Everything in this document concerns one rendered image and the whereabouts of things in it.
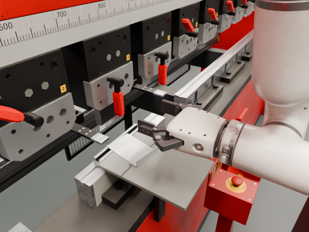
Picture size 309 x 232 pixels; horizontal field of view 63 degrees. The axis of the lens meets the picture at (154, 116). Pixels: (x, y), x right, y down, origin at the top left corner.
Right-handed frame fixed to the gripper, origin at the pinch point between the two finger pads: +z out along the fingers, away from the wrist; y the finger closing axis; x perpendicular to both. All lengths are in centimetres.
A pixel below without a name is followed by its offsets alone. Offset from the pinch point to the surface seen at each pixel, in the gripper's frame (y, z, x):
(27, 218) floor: 3, 103, -118
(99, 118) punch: -0.7, 16.4, -5.9
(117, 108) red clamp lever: -1.0, 9.5, -0.6
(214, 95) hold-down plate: 67, 9, -29
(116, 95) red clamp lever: -0.8, 9.7, 2.8
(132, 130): 13.8, 17.6, -19.3
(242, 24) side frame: 219, 40, -31
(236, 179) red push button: 29, -15, -38
